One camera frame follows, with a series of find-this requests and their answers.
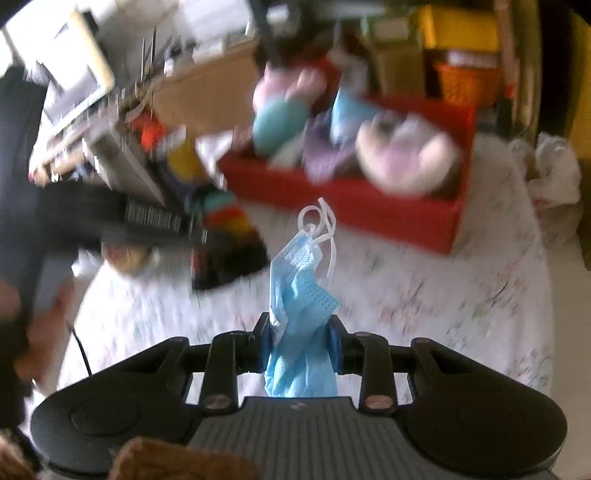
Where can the colourful striped sock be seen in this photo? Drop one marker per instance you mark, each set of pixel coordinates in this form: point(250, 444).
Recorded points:
point(231, 240)

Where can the light blue cloth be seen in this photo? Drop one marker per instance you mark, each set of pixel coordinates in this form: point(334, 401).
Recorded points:
point(353, 115)

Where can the blue face mask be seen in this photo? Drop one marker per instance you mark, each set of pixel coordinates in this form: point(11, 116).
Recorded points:
point(300, 323)

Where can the red cardboard box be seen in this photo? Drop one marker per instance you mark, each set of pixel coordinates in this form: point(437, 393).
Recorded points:
point(369, 207)

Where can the wooden cabinet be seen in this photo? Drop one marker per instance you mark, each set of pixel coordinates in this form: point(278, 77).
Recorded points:
point(577, 69)

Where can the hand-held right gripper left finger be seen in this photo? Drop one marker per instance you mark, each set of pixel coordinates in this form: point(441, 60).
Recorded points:
point(262, 344)

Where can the pink and white plush toy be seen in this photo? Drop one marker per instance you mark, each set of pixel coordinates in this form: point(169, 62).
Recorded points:
point(408, 157)

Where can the yellow packet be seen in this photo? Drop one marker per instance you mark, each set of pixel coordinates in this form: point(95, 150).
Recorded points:
point(184, 161)

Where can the orange plastic basket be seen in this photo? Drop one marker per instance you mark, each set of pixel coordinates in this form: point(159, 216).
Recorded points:
point(468, 83)

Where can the person's left hand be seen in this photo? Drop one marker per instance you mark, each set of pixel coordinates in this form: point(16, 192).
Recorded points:
point(46, 332)

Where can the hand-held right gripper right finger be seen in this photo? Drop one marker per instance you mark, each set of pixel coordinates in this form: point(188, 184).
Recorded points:
point(334, 346)

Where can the brown fuzzy cloth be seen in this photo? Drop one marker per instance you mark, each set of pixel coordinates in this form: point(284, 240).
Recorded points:
point(184, 461)

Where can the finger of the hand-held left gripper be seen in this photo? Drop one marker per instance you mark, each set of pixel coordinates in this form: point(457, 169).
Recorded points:
point(201, 263)

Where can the red soft object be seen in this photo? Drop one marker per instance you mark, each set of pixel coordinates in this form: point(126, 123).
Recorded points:
point(150, 131)

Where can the large cardboard box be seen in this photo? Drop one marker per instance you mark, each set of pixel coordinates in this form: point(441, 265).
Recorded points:
point(207, 97)

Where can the brown cardboard box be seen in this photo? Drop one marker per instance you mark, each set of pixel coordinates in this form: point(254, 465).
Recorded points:
point(397, 69)

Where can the black shelf post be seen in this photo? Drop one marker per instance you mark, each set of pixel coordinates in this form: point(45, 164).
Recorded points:
point(270, 32)

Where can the floral tablecloth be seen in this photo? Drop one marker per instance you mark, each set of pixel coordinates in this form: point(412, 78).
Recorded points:
point(415, 300)

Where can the yellow storage box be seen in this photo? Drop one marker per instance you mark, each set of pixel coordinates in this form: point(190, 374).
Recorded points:
point(459, 27)

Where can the purple cloth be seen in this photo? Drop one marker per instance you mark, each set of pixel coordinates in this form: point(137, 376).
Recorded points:
point(332, 154)

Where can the white plastic bag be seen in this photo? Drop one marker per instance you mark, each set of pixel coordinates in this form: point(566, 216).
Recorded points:
point(554, 180)

